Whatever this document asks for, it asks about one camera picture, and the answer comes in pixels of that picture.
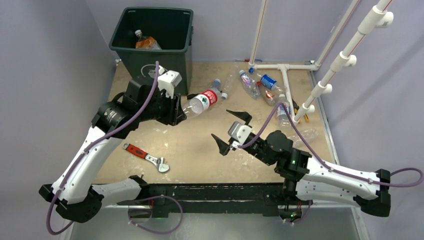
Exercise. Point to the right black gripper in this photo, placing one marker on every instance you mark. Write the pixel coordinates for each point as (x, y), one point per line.
(224, 148)

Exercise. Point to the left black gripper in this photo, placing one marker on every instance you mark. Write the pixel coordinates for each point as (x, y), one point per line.
(175, 113)

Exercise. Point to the red label clear bottle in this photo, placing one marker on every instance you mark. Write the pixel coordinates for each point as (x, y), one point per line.
(201, 102)

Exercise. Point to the clear bottle blue cap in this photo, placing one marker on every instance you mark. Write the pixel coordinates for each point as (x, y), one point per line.
(217, 84)

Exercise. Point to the large clear bottle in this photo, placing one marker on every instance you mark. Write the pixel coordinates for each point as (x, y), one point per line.
(232, 77)

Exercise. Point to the large orange bottle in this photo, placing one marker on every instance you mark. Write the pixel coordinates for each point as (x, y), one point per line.
(146, 42)

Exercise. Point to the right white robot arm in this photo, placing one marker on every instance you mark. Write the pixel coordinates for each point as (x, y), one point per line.
(306, 178)

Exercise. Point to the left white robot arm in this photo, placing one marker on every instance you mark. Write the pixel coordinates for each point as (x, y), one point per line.
(73, 195)

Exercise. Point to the dark green trash bin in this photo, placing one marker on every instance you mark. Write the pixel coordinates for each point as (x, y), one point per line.
(171, 27)

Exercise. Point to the white bottle cap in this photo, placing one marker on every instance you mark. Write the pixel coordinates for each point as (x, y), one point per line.
(224, 96)

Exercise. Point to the purple label small bottle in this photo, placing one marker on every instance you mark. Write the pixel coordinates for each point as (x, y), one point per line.
(249, 84)

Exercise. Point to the white blue label bottle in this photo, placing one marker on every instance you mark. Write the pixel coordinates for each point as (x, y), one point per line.
(283, 112)

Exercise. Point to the red adjustable wrench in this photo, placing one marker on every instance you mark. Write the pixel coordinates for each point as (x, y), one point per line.
(158, 162)

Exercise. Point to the blue label bottle far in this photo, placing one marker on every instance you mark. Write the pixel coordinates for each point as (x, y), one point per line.
(267, 81)

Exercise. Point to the crushed clear bottle right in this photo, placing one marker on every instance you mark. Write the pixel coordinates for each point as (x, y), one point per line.
(308, 134)

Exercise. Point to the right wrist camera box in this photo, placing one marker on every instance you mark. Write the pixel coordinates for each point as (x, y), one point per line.
(240, 132)

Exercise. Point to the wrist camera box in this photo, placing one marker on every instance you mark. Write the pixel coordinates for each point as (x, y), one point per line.
(240, 132)
(168, 80)

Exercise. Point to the black handled pliers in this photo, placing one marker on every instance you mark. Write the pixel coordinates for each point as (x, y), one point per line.
(191, 96)

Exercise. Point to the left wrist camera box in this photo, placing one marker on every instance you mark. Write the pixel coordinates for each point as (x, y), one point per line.
(168, 80)

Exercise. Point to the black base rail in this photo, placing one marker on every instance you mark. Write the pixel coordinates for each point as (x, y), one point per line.
(219, 198)

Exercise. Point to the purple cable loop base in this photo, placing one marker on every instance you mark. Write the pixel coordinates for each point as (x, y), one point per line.
(151, 212)

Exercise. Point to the white PVC pipe frame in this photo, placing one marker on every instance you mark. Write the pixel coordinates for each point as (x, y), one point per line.
(377, 17)

